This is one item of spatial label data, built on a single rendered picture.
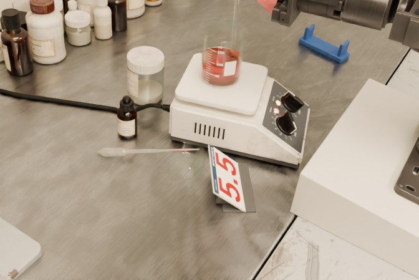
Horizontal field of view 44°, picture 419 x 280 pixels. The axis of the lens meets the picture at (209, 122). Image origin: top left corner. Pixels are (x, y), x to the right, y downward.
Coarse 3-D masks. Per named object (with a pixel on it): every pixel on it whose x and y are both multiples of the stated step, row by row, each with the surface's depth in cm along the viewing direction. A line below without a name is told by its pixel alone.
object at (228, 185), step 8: (216, 152) 73; (216, 160) 72; (224, 160) 73; (232, 160) 75; (216, 168) 70; (224, 168) 72; (232, 168) 74; (224, 176) 70; (232, 176) 72; (224, 184) 69; (232, 184) 71; (224, 192) 68; (232, 192) 69; (232, 200) 68; (240, 200) 70
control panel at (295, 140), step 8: (272, 88) 80; (280, 88) 82; (272, 96) 79; (280, 96) 80; (272, 104) 78; (304, 104) 83; (272, 112) 77; (280, 112) 78; (296, 112) 80; (304, 112) 82; (264, 120) 74; (272, 120) 75; (296, 120) 79; (304, 120) 80; (272, 128) 74; (304, 128) 79; (280, 136) 74; (288, 136) 75; (296, 136) 77; (288, 144) 74; (296, 144) 75
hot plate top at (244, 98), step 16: (192, 64) 80; (256, 64) 81; (192, 80) 76; (240, 80) 77; (256, 80) 78; (176, 96) 74; (192, 96) 73; (208, 96) 74; (224, 96) 74; (240, 96) 74; (256, 96) 75; (240, 112) 73
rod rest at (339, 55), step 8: (312, 24) 103; (304, 32) 103; (312, 32) 104; (304, 40) 104; (312, 40) 104; (320, 40) 104; (312, 48) 103; (320, 48) 102; (328, 48) 102; (336, 48) 102; (344, 48) 99; (328, 56) 101; (336, 56) 100; (344, 56) 100
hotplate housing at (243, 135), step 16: (272, 80) 82; (176, 112) 75; (192, 112) 74; (208, 112) 74; (224, 112) 74; (256, 112) 75; (176, 128) 77; (192, 128) 76; (208, 128) 75; (224, 128) 74; (240, 128) 74; (256, 128) 73; (208, 144) 77; (224, 144) 76; (240, 144) 76; (256, 144) 75; (272, 144) 74; (272, 160) 76; (288, 160) 75
